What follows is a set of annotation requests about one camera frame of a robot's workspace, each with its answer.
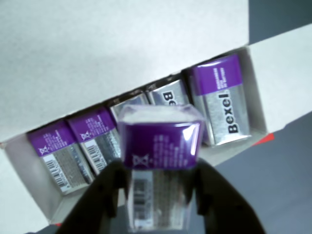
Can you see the white cardboard box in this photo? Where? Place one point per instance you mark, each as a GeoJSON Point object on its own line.
{"type": "Point", "coordinates": [97, 48]}

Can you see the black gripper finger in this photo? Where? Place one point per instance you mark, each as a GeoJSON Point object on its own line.
{"type": "Point", "coordinates": [90, 214]}
{"type": "Point", "coordinates": [224, 214]}

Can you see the purple silver Bexel 9V battery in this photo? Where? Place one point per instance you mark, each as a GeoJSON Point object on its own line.
{"type": "Point", "coordinates": [158, 93]}
{"type": "Point", "coordinates": [158, 146]}
{"type": "Point", "coordinates": [224, 109]}
{"type": "Point", "coordinates": [97, 136]}
{"type": "Point", "coordinates": [131, 102]}
{"type": "Point", "coordinates": [58, 158]}

